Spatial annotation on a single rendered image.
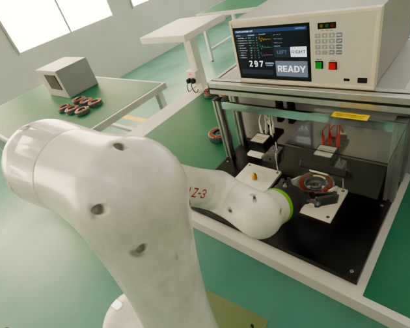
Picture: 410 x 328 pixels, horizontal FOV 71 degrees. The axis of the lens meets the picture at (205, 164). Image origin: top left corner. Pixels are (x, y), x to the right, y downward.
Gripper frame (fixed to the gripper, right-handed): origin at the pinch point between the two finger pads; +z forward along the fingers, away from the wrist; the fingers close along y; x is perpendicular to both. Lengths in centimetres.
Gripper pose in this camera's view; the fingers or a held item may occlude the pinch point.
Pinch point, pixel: (315, 185)
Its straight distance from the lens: 100.0
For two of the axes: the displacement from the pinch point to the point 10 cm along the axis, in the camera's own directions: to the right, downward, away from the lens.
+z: 6.6, -1.4, 7.3
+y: 7.4, 2.3, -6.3
